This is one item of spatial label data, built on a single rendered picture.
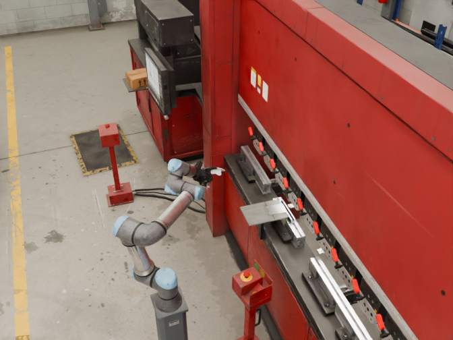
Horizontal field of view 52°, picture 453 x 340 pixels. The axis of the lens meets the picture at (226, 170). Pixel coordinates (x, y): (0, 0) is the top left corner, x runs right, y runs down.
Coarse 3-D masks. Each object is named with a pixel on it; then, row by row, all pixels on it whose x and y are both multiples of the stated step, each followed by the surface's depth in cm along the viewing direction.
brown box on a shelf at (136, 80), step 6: (126, 72) 441; (132, 72) 441; (138, 72) 441; (144, 72) 440; (126, 78) 445; (132, 78) 431; (138, 78) 432; (144, 78) 435; (126, 84) 445; (132, 84) 432; (138, 84) 435; (144, 84) 438; (132, 90) 435; (138, 90) 437
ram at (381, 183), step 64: (256, 0) 279; (256, 64) 295; (320, 64) 215; (320, 128) 226; (384, 128) 176; (320, 192) 239; (384, 192) 183; (448, 192) 149; (384, 256) 192; (448, 256) 154; (448, 320) 160
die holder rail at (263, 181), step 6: (246, 150) 360; (240, 156) 370; (246, 156) 354; (252, 156) 354; (246, 162) 358; (252, 162) 347; (258, 162) 347; (252, 168) 346; (258, 168) 342; (258, 174) 335; (264, 174) 335; (258, 180) 338; (264, 180) 330; (258, 186) 339; (264, 186) 330; (264, 192) 332; (270, 192) 333
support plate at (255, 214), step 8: (272, 200) 307; (240, 208) 302; (248, 208) 301; (256, 208) 301; (264, 208) 301; (248, 216) 295; (256, 216) 295; (264, 216) 295; (272, 216) 295; (280, 216) 295; (288, 216) 295; (248, 224) 290; (256, 224) 290
